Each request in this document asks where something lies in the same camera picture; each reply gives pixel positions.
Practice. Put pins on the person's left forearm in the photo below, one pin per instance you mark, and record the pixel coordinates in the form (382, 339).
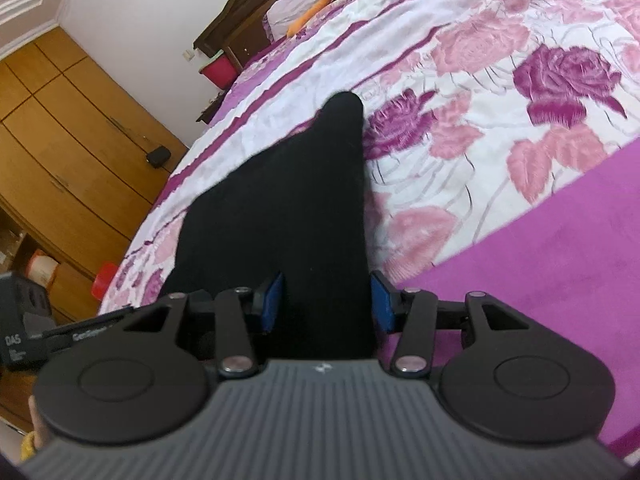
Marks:
(37, 425)

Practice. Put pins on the orange and white container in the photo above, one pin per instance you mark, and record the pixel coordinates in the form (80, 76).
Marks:
(42, 270)

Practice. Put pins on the wooden open shelf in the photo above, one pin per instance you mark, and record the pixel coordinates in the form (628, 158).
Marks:
(65, 285)

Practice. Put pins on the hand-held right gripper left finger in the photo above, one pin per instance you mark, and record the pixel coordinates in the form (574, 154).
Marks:
(272, 305)

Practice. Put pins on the dark wooden nightstand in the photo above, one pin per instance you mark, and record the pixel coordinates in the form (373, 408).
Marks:
(210, 107)

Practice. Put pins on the dark wooden headboard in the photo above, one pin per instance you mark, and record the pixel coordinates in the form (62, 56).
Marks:
(240, 25)

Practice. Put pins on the black garment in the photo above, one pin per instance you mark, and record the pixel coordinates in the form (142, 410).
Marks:
(310, 210)

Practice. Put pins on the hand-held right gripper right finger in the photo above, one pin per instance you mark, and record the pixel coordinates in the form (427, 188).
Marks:
(382, 305)

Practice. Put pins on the pink bucket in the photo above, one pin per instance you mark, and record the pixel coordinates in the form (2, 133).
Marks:
(218, 70)

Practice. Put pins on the wooden wardrobe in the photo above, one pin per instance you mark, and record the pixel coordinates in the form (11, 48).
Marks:
(65, 150)

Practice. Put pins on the purple floral bedspread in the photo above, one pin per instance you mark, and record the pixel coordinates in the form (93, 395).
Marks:
(500, 135)

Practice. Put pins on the small black wardrobe device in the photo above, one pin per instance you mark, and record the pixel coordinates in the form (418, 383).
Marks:
(158, 156)

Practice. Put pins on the red plastic container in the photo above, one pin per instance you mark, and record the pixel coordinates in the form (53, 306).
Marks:
(105, 280)

